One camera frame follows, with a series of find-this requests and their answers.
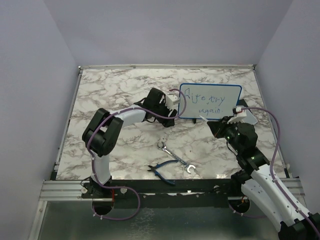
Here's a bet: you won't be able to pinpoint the silver combination wrench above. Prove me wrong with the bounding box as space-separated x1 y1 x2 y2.
157 141 196 174

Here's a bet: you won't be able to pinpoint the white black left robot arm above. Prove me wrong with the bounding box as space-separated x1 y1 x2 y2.
82 87 180 198

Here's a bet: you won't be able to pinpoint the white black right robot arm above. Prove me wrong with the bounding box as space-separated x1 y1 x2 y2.
207 116 320 240

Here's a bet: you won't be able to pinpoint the blue handled pliers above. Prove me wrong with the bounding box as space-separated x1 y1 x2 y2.
146 159 179 186

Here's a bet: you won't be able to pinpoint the blue framed whiteboard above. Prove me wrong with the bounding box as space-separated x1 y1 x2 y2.
178 83 243 120

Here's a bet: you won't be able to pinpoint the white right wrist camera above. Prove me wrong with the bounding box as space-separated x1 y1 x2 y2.
227 106 247 124

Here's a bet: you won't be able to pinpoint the white plastic box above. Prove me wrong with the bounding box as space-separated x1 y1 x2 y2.
242 109 258 125

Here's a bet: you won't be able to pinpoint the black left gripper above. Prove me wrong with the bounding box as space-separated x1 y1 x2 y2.
153 99 177 128

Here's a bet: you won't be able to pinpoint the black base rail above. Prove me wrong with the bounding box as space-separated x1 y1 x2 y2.
81 178 253 212

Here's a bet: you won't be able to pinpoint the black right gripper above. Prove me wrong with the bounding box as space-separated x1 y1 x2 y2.
208 115 243 153

